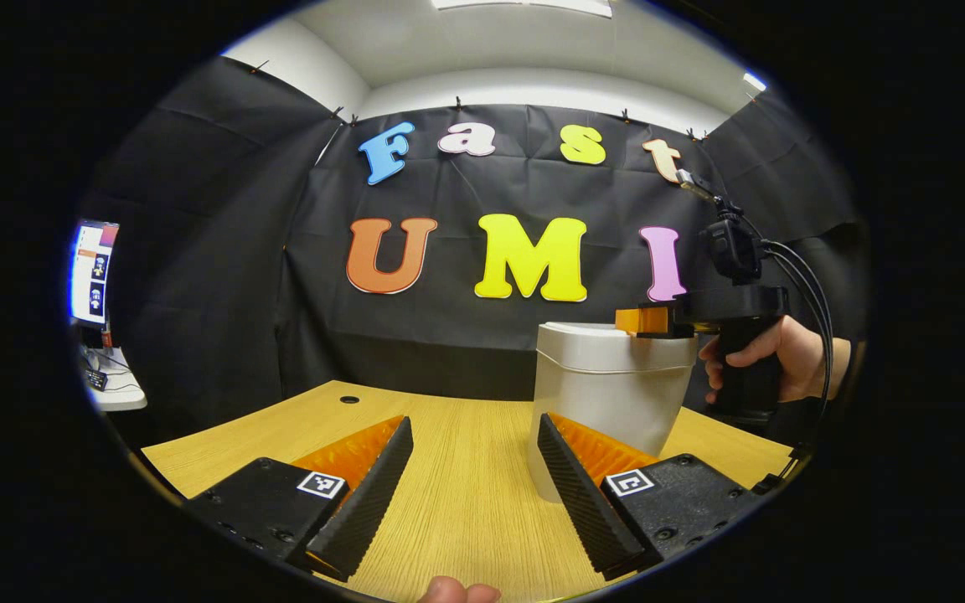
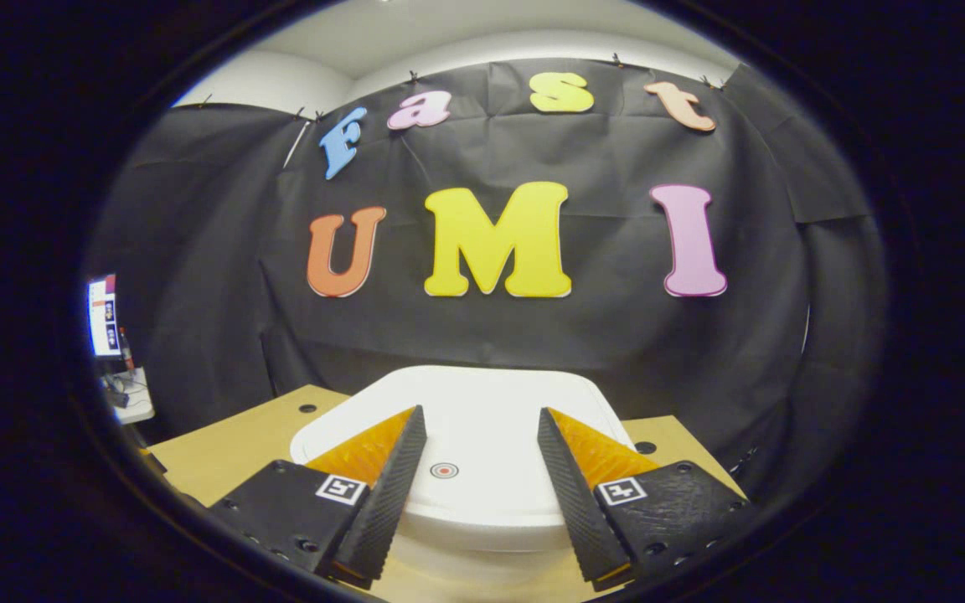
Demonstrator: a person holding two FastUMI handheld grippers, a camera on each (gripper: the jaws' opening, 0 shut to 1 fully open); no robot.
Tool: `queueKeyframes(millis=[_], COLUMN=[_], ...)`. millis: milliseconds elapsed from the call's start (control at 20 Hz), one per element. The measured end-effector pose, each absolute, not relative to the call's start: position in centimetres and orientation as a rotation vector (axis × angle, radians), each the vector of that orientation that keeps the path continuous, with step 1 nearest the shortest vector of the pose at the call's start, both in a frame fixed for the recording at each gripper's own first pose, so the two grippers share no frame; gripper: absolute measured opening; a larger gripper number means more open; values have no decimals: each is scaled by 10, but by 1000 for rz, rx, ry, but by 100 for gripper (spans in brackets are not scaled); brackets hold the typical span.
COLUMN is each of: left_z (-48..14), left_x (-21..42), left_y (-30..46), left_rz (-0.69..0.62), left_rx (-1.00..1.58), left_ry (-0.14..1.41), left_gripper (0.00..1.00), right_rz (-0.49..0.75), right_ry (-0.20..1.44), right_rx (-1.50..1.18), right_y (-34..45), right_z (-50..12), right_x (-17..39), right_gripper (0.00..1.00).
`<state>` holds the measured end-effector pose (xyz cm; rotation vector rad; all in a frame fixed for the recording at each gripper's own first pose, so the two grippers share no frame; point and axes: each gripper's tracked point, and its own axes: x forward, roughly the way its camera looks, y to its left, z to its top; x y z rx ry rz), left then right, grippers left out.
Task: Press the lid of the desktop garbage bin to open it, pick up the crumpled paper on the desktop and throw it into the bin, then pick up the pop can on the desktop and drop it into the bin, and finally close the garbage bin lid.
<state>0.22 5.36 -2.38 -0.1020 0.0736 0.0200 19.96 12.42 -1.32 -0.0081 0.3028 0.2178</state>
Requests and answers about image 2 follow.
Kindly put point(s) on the wooden desktop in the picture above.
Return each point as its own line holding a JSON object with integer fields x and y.
{"x": 231, "y": 444}

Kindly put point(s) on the white desktop garbage bin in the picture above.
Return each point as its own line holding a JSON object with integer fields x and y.
{"x": 482, "y": 402}

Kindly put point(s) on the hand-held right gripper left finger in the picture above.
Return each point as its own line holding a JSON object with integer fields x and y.
{"x": 386, "y": 502}

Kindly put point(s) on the white side table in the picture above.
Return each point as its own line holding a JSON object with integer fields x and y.
{"x": 141, "y": 410}

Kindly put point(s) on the black keyboard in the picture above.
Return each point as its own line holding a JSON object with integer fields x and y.
{"x": 116, "y": 392}

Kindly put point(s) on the computer monitor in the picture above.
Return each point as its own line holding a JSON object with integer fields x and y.
{"x": 102, "y": 318}

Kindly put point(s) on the red bottle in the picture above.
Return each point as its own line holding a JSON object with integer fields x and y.
{"x": 126, "y": 347}

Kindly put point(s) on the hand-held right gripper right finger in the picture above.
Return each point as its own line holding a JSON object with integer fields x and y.
{"x": 575, "y": 502}

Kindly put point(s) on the black backdrop cloth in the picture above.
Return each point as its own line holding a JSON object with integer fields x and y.
{"x": 616, "y": 335}

